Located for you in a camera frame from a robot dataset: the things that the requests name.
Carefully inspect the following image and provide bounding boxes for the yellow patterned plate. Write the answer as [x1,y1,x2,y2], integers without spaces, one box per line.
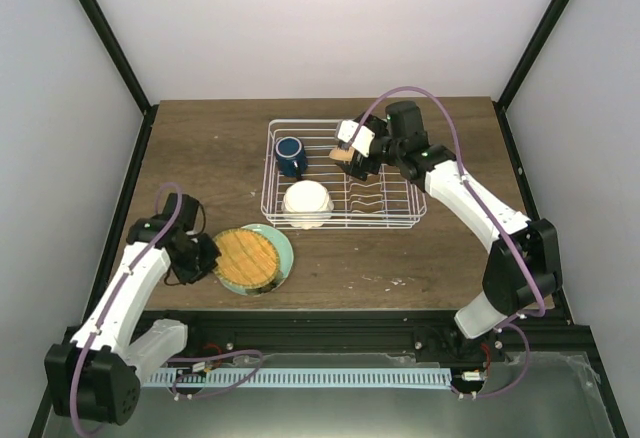
[214,228,280,289]

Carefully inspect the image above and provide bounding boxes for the white scalloped bowl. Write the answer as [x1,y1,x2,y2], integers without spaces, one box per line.
[281,180,334,230]

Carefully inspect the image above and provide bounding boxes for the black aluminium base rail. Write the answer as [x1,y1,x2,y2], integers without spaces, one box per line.
[59,309,593,359]

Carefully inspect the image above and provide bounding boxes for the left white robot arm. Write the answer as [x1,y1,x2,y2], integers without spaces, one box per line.
[44,191,221,425]

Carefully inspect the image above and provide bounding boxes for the white wire dish rack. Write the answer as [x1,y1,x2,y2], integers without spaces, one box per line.
[261,118,427,229]

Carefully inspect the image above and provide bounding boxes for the dark blue ceramic mug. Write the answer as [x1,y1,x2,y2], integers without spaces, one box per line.
[274,136,308,181]

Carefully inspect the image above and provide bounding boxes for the light teal plate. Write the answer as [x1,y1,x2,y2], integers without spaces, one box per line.
[216,224,294,296]

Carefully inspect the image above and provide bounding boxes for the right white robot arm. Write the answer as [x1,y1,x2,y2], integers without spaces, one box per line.
[331,101,562,361]

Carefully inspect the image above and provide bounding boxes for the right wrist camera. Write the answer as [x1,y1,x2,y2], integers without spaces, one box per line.
[335,120,376,157]

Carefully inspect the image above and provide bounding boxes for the orange round plate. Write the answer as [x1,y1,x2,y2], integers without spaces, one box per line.
[329,147,356,163]

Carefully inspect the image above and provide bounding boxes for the light blue slotted strip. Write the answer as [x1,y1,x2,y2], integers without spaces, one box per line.
[143,368,452,391]

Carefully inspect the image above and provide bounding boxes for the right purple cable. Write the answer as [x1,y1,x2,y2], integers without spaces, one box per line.
[349,86,547,399]

